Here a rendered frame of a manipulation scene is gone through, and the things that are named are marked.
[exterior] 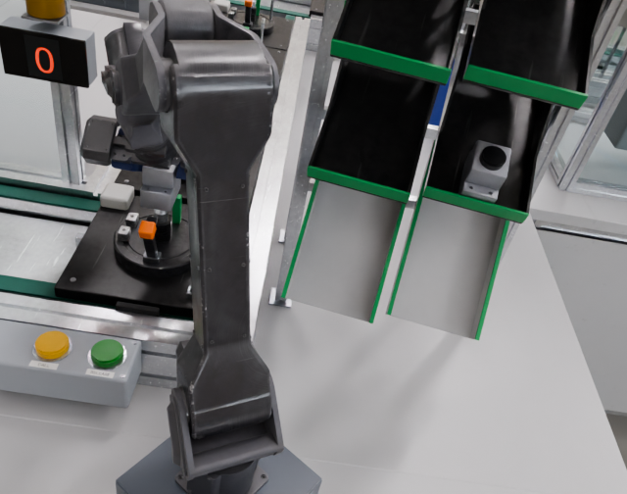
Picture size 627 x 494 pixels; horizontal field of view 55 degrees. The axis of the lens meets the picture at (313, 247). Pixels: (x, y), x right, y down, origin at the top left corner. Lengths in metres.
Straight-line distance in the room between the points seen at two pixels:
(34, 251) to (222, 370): 0.61
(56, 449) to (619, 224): 1.29
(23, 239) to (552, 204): 1.15
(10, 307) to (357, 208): 0.50
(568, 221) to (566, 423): 0.63
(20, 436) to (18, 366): 0.11
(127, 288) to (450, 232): 0.48
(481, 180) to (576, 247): 0.88
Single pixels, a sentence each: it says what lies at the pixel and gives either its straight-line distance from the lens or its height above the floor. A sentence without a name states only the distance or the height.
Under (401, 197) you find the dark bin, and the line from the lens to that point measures 0.75.
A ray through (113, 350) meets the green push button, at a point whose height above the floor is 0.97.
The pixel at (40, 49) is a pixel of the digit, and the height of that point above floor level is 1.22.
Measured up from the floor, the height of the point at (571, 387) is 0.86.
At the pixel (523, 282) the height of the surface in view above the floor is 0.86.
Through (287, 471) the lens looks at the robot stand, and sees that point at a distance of 0.63.
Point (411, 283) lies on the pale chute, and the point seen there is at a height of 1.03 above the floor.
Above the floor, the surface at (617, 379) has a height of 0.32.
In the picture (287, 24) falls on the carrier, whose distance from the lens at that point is 1.88.
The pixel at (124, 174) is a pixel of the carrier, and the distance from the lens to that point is 1.12.
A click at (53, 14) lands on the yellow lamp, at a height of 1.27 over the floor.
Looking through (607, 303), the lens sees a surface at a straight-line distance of 1.79.
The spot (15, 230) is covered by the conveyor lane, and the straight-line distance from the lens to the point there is 1.10.
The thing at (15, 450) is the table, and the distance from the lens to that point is 0.89.
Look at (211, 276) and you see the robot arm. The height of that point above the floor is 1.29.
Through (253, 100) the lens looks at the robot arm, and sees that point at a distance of 0.41.
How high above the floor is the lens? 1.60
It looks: 39 degrees down
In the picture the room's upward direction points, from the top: 12 degrees clockwise
